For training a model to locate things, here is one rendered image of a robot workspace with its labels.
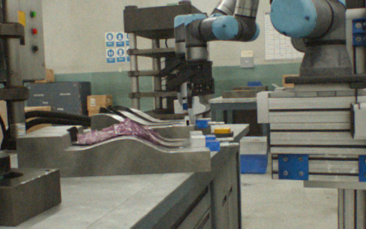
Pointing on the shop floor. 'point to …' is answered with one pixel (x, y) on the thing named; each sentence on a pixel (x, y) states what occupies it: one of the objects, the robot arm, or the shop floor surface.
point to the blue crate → (253, 163)
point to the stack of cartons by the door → (94, 101)
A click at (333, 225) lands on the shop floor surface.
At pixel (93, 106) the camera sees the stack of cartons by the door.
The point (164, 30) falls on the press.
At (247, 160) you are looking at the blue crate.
